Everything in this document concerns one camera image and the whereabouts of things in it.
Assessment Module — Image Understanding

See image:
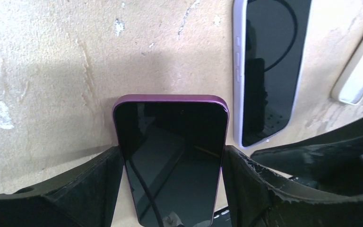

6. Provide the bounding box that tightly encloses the purple-edged black phone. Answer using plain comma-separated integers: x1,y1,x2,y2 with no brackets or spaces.
112,94,229,227

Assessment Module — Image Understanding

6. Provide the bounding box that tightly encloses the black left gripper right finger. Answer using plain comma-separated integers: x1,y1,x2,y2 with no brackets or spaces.
222,145,363,227

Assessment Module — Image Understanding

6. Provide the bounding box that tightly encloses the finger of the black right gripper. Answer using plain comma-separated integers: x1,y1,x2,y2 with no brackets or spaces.
251,118,363,196

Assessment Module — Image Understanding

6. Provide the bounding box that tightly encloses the lavender phone case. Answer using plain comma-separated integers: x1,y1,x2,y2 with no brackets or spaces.
232,0,313,149

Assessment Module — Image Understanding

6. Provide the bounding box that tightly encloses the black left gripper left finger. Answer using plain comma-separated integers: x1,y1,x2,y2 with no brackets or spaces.
0,147,123,227

